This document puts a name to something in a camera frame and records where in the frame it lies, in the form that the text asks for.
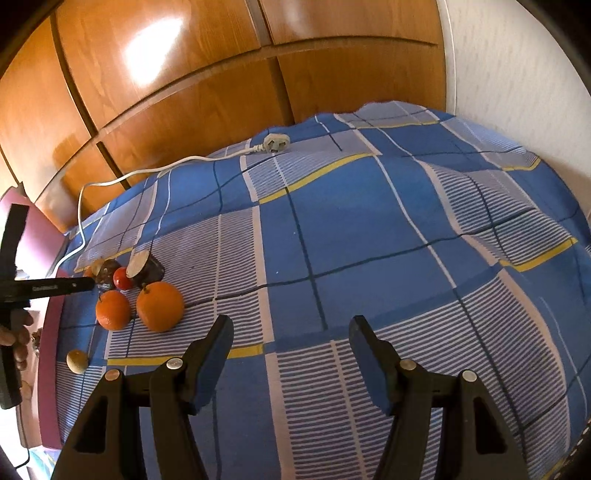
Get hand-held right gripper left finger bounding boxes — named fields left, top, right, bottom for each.
left=51, top=315, right=235, bottom=480

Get large orange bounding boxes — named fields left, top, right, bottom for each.
left=136, top=281, right=185, bottom=333

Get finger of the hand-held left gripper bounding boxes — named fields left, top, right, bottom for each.
left=58, top=278, right=100, bottom=298

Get pink-rimmed white box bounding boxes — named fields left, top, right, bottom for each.
left=0, top=189, right=70, bottom=450

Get person's left hand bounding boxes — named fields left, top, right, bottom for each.
left=0, top=311, right=36, bottom=371

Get dark brown fruit tan marks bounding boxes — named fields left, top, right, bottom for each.
left=91, top=258, right=122, bottom=291

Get round tan fruit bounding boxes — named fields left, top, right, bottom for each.
left=66, top=349, right=89, bottom=374

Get small orange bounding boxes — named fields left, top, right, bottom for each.
left=95, top=288, right=132, bottom=331

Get white power cable with plug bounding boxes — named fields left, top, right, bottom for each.
left=48, top=132, right=291, bottom=280

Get blue plaid bedsheet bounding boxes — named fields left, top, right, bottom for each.
left=39, top=99, right=591, bottom=480

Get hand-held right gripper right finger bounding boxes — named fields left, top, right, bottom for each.
left=348, top=315, right=529, bottom=480

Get dark-skinned sugarcane piece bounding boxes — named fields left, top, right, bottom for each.
left=126, top=250, right=165, bottom=289

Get wooden wardrobe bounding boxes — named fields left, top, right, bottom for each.
left=0, top=0, right=448, bottom=232

